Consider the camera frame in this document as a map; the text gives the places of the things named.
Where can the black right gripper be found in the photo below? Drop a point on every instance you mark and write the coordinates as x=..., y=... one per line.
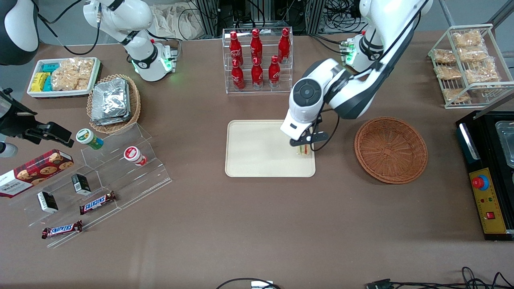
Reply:
x=15, y=123

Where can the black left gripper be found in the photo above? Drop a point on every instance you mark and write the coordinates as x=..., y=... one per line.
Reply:
x=319, y=121

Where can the triangle sandwich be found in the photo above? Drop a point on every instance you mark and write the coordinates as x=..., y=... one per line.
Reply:
x=305, y=151

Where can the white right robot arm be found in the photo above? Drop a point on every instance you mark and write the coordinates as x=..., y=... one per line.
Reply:
x=138, y=60

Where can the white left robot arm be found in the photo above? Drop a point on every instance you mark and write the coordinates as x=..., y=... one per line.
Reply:
x=353, y=92

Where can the white rectangular snack tray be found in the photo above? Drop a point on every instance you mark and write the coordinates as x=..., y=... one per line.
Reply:
x=34, y=93

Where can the beige plastic tray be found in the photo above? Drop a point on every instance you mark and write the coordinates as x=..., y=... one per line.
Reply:
x=257, y=152

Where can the brown round wicker basket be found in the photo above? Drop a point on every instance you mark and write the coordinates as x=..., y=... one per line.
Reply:
x=391, y=150

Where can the light oval wicker basket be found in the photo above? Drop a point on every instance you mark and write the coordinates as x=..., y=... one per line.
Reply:
x=135, y=100

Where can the green lidded cup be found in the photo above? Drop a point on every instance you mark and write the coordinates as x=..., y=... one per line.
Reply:
x=86, y=136

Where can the red tartan cookie box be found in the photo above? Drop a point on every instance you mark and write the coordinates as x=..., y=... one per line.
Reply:
x=32, y=172

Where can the teal snack pack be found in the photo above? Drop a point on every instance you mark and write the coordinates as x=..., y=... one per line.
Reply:
x=48, y=84
x=50, y=67

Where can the yellow snack pack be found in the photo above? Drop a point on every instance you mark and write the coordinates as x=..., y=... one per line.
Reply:
x=39, y=82

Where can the small black box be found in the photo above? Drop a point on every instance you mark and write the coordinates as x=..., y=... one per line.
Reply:
x=47, y=202
x=81, y=184

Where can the silver foil pack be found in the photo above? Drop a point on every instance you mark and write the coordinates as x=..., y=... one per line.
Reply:
x=110, y=121
x=110, y=98

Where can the clear bag of crackers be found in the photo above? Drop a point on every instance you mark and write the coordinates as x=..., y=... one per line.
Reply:
x=72, y=74

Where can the clear acrylic bottle rack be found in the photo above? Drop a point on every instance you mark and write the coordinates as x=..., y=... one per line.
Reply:
x=265, y=90

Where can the red cola bottle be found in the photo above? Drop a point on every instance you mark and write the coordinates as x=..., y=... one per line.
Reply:
x=284, y=44
x=256, y=44
x=257, y=74
x=274, y=72
x=237, y=76
x=235, y=46

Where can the brown Snickers bar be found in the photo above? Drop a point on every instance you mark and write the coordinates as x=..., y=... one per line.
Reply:
x=97, y=203
x=62, y=229

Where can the red lidded cup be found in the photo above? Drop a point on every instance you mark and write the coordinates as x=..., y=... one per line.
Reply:
x=132, y=154

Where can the clear acrylic step stand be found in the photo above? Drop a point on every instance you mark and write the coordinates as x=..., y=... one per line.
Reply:
x=132, y=184

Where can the clear bag of fried snack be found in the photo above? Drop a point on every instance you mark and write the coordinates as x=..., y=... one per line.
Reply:
x=447, y=72
x=443, y=56
x=484, y=74
x=467, y=39
x=455, y=94
x=474, y=53

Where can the small white device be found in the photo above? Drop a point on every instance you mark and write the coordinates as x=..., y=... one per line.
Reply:
x=262, y=284

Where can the beige cloth bag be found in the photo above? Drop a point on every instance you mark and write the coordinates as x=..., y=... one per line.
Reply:
x=176, y=20

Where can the black control box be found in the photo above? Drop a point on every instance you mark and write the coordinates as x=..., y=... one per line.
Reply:
x=482, y=156

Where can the yellow emergency stop panel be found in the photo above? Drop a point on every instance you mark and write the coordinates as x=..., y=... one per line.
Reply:
x=488, y=208

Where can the metal container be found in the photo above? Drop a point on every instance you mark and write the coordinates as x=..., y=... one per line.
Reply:
x=506, y=140

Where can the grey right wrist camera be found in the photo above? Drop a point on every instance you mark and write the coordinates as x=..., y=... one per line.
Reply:
x=6, y=149

